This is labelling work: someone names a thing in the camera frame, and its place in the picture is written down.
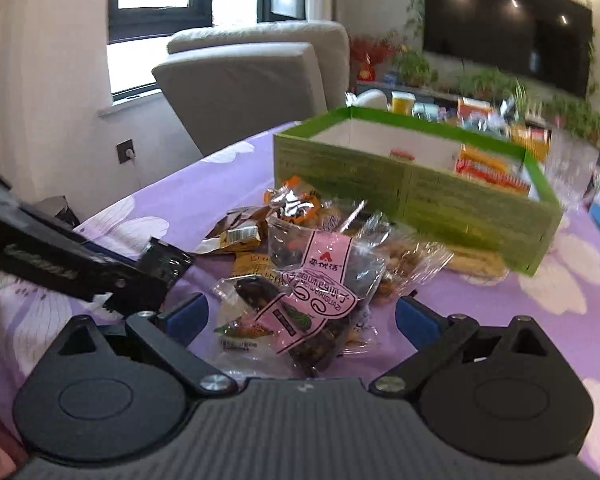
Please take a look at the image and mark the yellow wicker basket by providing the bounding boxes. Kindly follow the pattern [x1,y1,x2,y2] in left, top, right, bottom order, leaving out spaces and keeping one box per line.
[510,125,551,158]

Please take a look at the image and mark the red checkered snack packet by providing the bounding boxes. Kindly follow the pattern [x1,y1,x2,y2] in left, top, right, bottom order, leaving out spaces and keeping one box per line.
[455,144,531,196]

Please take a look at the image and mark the pink label clear packet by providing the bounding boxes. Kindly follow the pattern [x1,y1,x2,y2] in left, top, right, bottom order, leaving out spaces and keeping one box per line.
[266,220,387,378]

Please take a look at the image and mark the glass mug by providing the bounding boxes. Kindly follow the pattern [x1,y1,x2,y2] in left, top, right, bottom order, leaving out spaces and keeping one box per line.
[545,130,600,211]

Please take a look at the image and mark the small yellow snack packet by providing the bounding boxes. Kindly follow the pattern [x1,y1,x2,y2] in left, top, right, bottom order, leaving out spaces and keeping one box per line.
[230,252,281,288]

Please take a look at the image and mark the green potted plant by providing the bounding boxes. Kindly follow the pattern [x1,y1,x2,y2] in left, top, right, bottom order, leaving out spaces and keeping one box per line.
[395,50,436,88]
[457,67,511,101]

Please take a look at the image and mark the red flower arrangement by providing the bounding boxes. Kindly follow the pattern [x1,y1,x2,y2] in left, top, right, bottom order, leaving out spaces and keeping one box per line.
[350,35,401,81]

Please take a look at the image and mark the yellow brown snack packet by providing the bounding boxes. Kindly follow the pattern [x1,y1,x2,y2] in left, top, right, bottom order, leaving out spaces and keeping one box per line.
[196,226,262,256]

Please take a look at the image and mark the wall television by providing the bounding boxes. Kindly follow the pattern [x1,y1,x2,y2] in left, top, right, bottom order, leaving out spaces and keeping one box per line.
[424,0,595,98]

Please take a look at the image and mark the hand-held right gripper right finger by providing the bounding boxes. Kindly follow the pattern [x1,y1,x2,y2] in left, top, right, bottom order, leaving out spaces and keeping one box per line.
[371,296,557,397]

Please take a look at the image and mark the cream armrest cushion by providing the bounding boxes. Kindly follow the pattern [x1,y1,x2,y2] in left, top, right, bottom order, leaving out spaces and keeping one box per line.
[355,89,387,109]

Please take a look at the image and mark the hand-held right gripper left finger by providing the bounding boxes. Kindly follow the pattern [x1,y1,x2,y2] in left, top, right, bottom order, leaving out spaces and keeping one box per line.
[54,291,237,398]

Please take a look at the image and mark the yellow canister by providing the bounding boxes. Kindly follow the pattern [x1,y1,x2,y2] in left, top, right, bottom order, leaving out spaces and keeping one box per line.
[390,91,416,115]

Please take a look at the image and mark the black snack packet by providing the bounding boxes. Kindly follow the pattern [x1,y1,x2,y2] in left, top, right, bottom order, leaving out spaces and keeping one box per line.
[139,236,197,283]

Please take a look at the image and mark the orange box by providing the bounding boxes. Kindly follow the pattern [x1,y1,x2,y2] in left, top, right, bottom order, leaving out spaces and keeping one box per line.
[457,97,496,118]

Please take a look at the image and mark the spider plant in vase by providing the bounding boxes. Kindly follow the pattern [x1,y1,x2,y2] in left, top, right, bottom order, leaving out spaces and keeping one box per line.
[510,80,546,126]

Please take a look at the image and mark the beige armchair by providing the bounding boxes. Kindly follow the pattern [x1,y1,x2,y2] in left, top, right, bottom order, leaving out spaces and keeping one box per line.
[152,21,351,157]

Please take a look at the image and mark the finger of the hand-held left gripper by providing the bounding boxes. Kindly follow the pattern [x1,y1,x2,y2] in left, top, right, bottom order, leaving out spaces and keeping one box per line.
[102,271,175,318]
[75,240,148,270]

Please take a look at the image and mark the green cardboard box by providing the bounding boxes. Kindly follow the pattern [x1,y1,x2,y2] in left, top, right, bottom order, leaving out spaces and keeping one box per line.
[272,106,565,277]

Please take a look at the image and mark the orange silver snack packet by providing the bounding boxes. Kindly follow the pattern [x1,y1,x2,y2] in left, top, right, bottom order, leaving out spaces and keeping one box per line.
[262,175,326,226]

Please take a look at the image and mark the clear packet green print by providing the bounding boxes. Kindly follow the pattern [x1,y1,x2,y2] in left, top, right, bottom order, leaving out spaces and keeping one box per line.
[212,277,286,361]

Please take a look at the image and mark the purple floral tablecloth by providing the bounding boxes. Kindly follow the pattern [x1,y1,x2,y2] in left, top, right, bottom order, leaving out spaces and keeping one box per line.
[0,120,600,480]

